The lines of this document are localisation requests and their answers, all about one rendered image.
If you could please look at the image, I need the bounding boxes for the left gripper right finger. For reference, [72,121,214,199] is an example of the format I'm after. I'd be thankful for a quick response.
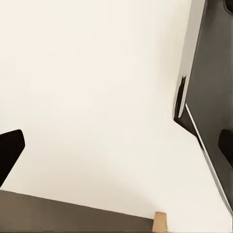
[217,129,233,167]

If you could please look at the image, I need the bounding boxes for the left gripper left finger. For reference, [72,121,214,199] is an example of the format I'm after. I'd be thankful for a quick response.
[0,129,25,187]

